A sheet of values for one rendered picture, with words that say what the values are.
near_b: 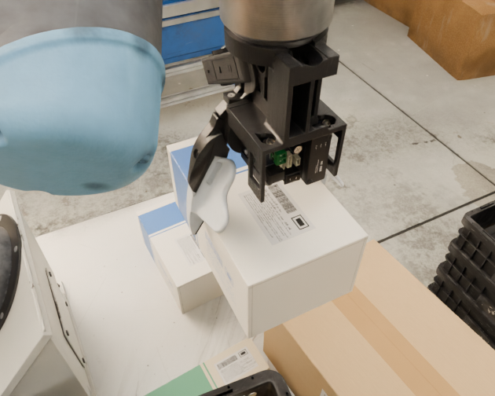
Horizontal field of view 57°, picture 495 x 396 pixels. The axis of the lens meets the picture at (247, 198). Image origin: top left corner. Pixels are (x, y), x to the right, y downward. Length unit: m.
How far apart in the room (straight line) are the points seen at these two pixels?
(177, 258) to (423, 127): 1.95
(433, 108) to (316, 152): 2.42
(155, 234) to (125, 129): 0.71
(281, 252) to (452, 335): 0.38
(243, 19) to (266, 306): 0.24
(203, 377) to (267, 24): 0.57
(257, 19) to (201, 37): 2.05
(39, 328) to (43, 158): 0.44
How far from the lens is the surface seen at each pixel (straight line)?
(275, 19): 0.29
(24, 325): 0.64
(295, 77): 0.29
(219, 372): 0.75
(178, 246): 0.84
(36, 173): 0.19
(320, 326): 0.67
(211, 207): 0.39
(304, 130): 0.32
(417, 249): 1.95
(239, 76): 0.35
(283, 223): 0.41
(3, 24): 0.18
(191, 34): 2.31
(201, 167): 0.39
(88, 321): 0.90
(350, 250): 0.42
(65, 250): 1.02
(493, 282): 1.30
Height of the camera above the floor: 1.45
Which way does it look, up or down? 46 degrees down
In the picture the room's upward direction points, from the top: straight up
